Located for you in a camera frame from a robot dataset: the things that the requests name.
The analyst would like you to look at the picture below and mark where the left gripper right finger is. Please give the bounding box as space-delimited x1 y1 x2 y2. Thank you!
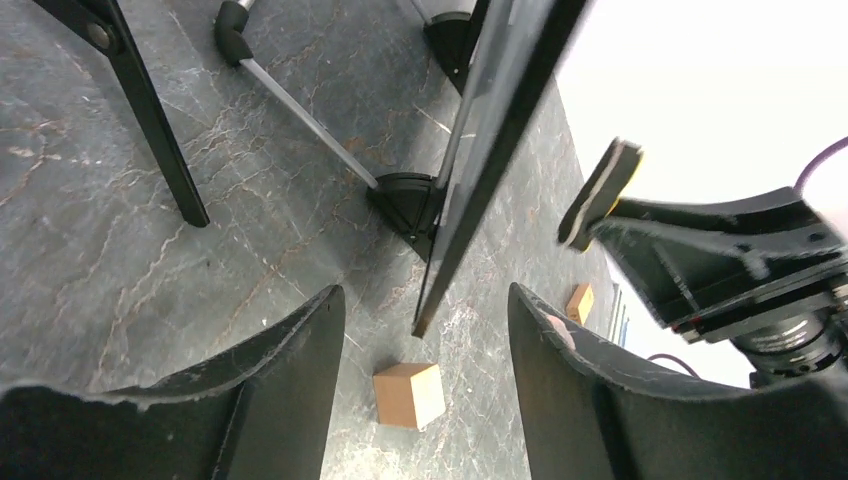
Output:
508 283 847 479

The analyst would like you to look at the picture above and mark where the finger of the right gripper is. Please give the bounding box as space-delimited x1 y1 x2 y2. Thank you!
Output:
609 187 805 232
592 218 769 328

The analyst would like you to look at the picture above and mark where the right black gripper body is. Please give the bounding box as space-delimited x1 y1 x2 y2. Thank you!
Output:
669 192 847 340

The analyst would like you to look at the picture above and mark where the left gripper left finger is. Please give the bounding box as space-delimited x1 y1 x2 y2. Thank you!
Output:
1 285 346 479

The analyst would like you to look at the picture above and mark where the black framed whiteboard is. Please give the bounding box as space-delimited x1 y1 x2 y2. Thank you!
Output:
412 1 591 339

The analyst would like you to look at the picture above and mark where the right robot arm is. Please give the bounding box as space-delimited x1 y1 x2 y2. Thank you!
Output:
589 187 847 384

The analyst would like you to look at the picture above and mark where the flat wooden block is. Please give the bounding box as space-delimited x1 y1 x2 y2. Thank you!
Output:
565 283 595 326

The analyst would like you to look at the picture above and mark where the small wooden cube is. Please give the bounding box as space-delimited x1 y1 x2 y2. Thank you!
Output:
372 363 447 431

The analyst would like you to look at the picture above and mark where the black tripod stand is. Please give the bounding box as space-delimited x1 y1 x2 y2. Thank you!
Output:
29 0 211 229

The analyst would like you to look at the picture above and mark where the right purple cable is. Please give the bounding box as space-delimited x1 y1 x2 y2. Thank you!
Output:
792 135 848 193

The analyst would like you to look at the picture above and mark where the whiteboard wire stand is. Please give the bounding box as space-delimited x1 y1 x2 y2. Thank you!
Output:
212 1 488 261

